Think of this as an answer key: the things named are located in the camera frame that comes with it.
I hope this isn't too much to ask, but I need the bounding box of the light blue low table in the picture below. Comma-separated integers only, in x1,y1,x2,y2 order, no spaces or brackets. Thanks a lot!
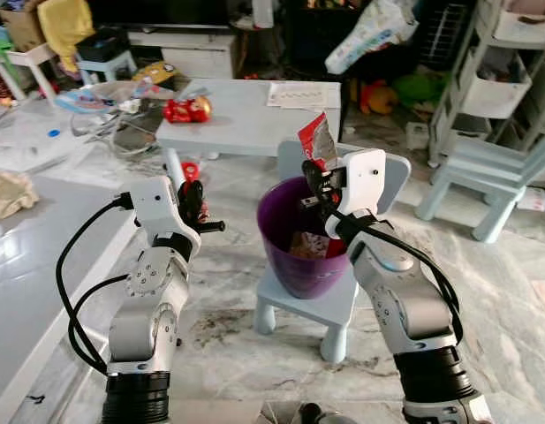
156,78,343,161

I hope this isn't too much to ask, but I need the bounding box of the red and gold toy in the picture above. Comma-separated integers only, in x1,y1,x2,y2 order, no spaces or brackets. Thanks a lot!
163,95,214,124

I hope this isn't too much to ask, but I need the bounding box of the green plastic toy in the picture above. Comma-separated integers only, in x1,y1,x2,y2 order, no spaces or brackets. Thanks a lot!
395,72,450,108

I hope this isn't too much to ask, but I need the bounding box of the brown cardboard box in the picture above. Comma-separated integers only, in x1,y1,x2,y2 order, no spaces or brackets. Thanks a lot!
0,3,49,51

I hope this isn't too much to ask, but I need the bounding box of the yellow cloth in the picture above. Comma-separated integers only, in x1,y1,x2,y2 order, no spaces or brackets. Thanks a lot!
37,0,95,73

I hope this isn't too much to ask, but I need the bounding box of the light blue square stool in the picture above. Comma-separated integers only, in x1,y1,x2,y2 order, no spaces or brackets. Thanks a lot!
76,50,138,86

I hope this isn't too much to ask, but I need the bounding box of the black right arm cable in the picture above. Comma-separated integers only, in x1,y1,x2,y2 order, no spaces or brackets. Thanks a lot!
329,208,466,347

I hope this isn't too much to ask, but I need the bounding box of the small white bottle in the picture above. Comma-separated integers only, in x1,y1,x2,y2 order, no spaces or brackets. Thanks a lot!
516,186,545,214

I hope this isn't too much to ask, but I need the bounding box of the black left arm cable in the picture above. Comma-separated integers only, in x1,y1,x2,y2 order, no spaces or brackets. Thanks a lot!
55,196,137,375

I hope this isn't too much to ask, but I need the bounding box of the black television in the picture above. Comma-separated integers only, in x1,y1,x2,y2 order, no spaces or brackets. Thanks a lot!
87,0,231,28

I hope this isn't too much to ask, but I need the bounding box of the white printed paper sheet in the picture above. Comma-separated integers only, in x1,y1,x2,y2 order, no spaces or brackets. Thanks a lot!
267,80,337,110

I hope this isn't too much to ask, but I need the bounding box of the small red plastic toy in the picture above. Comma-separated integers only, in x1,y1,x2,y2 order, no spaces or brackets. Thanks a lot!
179,160,201,183

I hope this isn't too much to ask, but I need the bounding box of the grey shelf unit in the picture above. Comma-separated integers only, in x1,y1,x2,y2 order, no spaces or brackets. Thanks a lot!
428,0,545,170

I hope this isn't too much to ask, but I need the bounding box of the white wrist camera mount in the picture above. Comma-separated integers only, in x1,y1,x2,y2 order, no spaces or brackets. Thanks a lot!
129,174,203,238
324,148,389,240

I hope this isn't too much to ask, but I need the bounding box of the small white side table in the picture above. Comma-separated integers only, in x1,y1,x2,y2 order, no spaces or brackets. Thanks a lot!
5,44,58,102

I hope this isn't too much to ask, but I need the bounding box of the black box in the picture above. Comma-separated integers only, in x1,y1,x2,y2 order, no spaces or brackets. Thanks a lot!
85,29,132,63

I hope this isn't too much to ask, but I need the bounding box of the small white shelf bin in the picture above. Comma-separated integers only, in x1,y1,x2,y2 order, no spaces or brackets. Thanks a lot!
492,0,545,47

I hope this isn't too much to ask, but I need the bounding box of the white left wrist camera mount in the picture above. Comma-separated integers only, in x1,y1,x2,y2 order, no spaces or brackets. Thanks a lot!
129,174,203,238

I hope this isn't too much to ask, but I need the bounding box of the orange plush toy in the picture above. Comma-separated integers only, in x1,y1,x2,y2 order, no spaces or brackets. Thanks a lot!
359,80,402,117

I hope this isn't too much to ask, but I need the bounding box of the yellow snack package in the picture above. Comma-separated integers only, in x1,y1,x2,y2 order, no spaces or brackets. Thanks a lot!
133,61,178,86

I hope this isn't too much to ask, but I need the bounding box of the clear plastic bag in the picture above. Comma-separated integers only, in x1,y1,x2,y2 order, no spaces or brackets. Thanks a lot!
71,81,178,161

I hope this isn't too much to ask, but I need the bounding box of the torn red snack packet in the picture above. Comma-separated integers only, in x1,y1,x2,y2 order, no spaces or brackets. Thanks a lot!
297,112,340,174

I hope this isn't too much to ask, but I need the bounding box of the purple plastic rubbish bin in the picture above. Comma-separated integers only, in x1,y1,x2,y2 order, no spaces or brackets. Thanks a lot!
256,176,362,300

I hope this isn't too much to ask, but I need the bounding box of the white printed plastic bag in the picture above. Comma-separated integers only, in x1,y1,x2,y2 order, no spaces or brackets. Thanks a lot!
324,0,420,77

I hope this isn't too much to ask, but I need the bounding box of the white television cabinet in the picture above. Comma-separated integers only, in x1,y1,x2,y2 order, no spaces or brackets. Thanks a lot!
125,26,247,81

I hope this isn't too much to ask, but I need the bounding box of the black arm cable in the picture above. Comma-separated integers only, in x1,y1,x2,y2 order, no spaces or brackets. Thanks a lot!
55,196,137,375
329,208,466,347

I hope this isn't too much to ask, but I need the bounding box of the large white shelf bin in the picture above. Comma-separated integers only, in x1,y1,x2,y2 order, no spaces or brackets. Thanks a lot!
460,44,532,121

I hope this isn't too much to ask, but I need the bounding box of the blue printed plastic bag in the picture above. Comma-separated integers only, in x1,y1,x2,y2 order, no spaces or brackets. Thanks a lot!
55,87,125,113

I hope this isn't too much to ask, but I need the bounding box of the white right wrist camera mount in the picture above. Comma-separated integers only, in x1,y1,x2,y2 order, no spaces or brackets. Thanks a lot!
324,148,389,240

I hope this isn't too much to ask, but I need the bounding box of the crumpled white tissue paper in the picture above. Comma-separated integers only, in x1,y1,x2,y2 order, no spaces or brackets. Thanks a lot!
0,170,41,221

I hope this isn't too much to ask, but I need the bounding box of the light blue child chair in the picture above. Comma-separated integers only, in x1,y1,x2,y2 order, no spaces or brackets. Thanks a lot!
254,139,413,364
415,131,545,245

